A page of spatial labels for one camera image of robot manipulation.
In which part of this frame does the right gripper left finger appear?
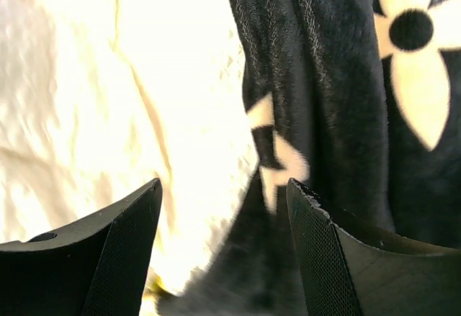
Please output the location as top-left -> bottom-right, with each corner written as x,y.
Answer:
1,179 -> 162,316

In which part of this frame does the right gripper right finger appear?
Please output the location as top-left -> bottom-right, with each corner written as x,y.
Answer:
286,179 -> 460,316

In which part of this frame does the white pillow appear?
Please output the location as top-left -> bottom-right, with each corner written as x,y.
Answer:
1,0 -> 258,295

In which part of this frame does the black floral plush pillowcase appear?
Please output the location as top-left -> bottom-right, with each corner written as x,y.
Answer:
158,0 -> 460,315

